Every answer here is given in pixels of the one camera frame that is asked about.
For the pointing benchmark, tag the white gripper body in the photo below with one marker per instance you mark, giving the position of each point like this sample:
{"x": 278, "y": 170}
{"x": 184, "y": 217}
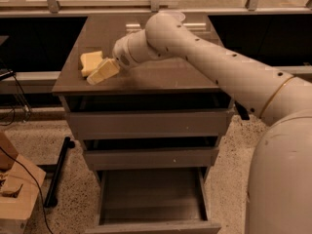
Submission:
{"x": 121, "y": 55}

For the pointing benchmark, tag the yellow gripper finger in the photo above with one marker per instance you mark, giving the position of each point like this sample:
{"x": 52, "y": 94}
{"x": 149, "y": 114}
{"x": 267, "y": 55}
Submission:
{"x": 106, "y": 69}

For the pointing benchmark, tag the yellow sponge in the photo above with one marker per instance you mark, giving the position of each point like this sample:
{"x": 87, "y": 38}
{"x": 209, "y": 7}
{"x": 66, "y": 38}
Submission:
{"x": 90, "y": 61}

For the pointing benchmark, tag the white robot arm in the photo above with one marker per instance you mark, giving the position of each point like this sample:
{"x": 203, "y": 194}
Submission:
{"x": 279, "y": 195}

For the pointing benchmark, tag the grey drawer cabinet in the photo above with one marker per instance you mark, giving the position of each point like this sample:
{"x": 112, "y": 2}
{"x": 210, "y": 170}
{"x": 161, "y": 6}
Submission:
{"x": 170, "y": 85}

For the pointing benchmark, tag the grey top drawer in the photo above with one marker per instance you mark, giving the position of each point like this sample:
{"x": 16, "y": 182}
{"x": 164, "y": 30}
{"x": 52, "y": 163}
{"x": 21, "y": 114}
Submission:
{"x": 149, "y": 125}

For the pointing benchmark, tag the grey open bottom drawer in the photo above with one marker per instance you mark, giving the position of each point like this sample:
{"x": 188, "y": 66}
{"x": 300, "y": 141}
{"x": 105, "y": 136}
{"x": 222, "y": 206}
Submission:
{"x": 153, "y": 201}

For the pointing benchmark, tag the white ceramic bowl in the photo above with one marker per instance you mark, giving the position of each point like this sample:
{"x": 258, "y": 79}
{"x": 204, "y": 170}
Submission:
{"x": 175, "y": 14}

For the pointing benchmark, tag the black bar behind cabinet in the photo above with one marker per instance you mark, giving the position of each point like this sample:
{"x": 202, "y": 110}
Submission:
{"x": 242, "y": 111}

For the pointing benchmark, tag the wooden box stack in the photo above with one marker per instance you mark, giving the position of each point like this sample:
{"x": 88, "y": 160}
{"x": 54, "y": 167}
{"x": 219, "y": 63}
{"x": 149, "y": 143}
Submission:
{"x": 21, "y": 180}

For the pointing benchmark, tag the black metal stand leg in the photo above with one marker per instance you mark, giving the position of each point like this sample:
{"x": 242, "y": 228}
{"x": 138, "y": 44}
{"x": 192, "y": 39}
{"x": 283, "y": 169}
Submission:
{"x": 55, "y": 171}

